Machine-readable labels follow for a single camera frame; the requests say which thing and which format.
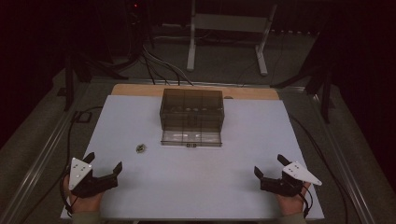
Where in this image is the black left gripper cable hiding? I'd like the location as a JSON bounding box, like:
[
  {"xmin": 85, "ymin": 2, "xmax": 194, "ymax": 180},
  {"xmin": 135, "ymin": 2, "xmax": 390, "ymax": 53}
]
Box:
[{"xmin": 18, "ymin": 105, "xmax": 105, "ymax": 224}]

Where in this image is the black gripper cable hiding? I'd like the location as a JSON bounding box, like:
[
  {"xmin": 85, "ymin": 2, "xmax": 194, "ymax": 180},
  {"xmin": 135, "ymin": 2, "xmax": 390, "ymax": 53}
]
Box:
[
  {"xmin": 289, "ymin": 114, "xmax": 348, "ymax": 224},
  {"xmin": 18, "ymin": 105, "xmax": 105, "ymax": 224}
]

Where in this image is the transparent drawer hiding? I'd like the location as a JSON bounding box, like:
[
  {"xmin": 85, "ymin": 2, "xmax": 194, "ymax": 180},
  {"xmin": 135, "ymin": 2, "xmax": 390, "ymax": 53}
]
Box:
[{"xmin": 160, "ymin": 130, "xmax": 223, "ymax": 147}]

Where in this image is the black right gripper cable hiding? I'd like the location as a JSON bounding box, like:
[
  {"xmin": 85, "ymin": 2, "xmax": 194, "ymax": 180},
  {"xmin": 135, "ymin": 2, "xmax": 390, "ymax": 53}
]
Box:
[{"xmin": 289, "ymin": 114, "xmax": 348, "ymax": 224}]

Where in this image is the person's right hand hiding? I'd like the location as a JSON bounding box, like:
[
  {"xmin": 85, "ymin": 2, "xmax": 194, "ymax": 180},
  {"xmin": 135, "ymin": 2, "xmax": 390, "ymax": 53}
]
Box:
[{"xmin": 275, "ymin": 181, "xmax": 312, "ymax": 217}]

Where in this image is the black tripod stand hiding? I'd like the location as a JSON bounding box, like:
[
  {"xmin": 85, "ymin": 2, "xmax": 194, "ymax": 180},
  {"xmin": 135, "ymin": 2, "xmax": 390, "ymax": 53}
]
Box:
[
  {"xmin": 270, "ymin": 60, "xmax": 337, "ymax": 124},
  {"xmin": 63, "ymin": 50, "xmax": 129, "ymax": 113}
]

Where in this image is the white metal stand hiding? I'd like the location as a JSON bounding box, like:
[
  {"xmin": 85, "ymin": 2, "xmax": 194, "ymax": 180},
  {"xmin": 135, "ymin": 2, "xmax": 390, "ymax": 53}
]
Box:
[{"xmin": 186, "ymin": 0, "xmax": 278, "ymax": 77}]

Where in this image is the aluminium floor rail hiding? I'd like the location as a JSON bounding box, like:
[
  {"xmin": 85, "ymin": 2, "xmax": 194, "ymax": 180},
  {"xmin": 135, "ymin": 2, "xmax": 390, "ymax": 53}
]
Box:
[
  {"xmin": 0, "ymin": 81, "xmax": 94, "ymax": 224},
  {"xmin": 306, "ymin": 91, "xmax": 376, "ymax": 224}
]

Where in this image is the white table sheet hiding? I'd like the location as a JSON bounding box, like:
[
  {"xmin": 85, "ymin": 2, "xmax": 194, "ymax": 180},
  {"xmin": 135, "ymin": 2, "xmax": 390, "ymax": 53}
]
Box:
[{"xmin": 60, "ymin": 94, "xmax": 325, "ymax": 221}]

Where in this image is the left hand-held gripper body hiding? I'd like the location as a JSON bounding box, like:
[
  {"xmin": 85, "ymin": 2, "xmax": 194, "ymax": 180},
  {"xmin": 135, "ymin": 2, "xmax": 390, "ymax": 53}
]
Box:
[{"xmin": 67, "ymin": 157, "xmax": 120, "ymax": 199}]

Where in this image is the black square floor frame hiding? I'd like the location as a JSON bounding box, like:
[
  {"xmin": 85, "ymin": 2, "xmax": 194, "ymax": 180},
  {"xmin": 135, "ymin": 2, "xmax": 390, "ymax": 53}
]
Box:
[{"xmin": 73, "ymin": 110, "xmax": 93, "ymax": 124}]

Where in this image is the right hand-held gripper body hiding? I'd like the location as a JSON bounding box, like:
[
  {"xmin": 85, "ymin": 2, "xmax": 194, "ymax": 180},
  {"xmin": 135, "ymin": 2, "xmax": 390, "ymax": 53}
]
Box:
[{"xmin": 260, "ymin": 161, "xmax": 323, "ymax": 198}]

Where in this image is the person's left hand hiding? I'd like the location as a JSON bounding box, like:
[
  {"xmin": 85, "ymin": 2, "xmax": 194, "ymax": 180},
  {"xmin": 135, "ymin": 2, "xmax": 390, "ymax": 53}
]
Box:
[{"xmin": 63, "ymin": 175, "xmax": 106, "ymax": 215}]

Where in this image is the bundle of floor cables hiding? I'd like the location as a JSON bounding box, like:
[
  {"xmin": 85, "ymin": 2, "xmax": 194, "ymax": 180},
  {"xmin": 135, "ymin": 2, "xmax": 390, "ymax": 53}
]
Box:
[{"xmin": 140, "ymin": 43, "xmax": 194, "ymax": 87}]

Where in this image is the smoky transparent storage box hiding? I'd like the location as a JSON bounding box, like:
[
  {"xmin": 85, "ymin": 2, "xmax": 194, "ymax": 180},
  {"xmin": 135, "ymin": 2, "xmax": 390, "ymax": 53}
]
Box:
[{"xmin": 159, "ymin": 88, "xmax": 226, "ymax": 147}]

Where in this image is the wooden board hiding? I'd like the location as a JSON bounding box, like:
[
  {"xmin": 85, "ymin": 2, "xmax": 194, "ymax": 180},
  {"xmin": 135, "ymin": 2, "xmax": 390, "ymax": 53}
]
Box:
[{"xmin": 110, "ymin": 83, "xmax": 280, "ymax": 101}]

